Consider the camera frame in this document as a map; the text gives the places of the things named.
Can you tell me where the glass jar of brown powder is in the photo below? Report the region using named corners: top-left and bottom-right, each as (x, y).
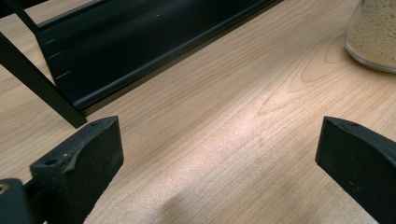
top-left (344, 0), bottom-right (396, 74)

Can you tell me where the black metal two-tier rack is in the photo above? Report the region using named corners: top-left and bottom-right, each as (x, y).
top-left (0, 0), bottom-right (284, 129)

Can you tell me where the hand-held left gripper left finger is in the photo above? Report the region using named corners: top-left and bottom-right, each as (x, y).
top-left (30, 116), bottom-right (125, 224)

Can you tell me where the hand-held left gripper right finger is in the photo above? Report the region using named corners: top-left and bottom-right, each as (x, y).
top-left (315, 116), bottom-right (396, 224)

